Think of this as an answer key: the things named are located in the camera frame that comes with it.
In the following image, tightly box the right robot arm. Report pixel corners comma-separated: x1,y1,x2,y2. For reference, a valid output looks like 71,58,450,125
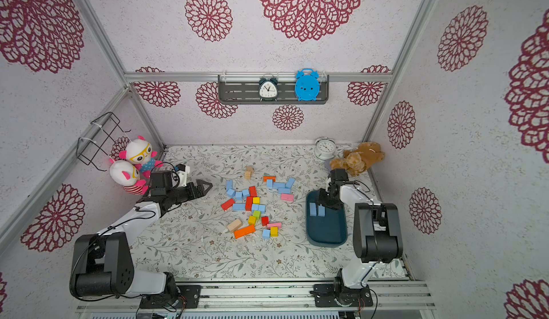
317,169,403,296

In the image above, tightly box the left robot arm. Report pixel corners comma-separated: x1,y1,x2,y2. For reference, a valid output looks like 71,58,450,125
69,170,213,303

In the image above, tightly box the red block left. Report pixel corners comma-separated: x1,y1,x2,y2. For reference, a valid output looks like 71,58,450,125
221,198,235,212

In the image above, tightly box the dark teal plastic tray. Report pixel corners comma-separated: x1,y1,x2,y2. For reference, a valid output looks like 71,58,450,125
305,190,347,247

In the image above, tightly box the white plush with glasses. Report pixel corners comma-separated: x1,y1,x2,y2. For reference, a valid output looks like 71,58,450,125
118,136,162,179

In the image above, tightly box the white pink plush toy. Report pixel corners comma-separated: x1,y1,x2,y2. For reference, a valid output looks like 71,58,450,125
109,158,149,195

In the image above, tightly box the pink block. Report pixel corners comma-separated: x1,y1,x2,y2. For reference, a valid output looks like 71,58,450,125
280,194,295,203

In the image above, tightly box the natural wood long block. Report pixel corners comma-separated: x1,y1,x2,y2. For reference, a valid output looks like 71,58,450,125
227,219,242,233

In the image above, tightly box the brown teddy bear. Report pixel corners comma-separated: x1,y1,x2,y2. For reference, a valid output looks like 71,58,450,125
330,142,385,177

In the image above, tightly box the long red block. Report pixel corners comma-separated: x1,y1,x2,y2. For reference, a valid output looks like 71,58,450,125
249,186,258,197

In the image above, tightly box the long orange block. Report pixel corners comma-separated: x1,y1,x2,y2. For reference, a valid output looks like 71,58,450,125
234,225,256,239

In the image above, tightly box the orange flat block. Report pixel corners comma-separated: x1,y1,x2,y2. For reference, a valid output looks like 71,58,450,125
263,176,276,183

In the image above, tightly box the dark green alarm clock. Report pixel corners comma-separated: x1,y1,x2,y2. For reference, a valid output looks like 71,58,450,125
258,77,279,102

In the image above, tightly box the blue alarm clock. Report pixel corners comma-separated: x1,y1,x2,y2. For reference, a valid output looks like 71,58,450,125
295,69,320,101

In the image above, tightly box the black wire basket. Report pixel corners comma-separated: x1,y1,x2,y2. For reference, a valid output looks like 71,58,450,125
75,112,131,173

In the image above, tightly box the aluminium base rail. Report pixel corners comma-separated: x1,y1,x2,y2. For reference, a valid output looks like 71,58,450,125
74,278,436,313

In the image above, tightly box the grey wall shelf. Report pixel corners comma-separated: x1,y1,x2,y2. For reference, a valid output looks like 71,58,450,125
217,75,330,105

